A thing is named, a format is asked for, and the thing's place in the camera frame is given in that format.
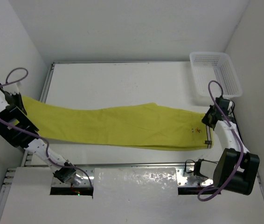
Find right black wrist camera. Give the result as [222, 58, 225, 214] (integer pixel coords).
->
[215, 97, 235, 116]

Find white perforated plastic basket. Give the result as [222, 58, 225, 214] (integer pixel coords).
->
[189, 52, 243, 106]

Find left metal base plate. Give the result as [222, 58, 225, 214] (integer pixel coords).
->
[51, 168, 95, 188]

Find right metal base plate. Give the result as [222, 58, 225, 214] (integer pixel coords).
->
[176, 167, 213, 187]

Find metal base plate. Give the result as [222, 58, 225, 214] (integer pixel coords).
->
[176, 167, 213, 187]
[51, 168, 95, 188]

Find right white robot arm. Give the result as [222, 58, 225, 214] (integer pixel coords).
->
[193, 105, 260, 201]

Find yellow-green trousers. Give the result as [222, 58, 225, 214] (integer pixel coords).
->
[22, 97, 213, 151]

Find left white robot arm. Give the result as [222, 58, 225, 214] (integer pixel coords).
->
[0, 83, 76, 185]

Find aluminium table frame rail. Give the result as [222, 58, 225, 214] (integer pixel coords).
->
[0, 63, 55, 220]

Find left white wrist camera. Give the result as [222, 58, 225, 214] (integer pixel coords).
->
[5, 82, 21, 94]

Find white front cover board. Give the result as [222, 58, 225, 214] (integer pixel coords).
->
[0, 167, 264, 224]

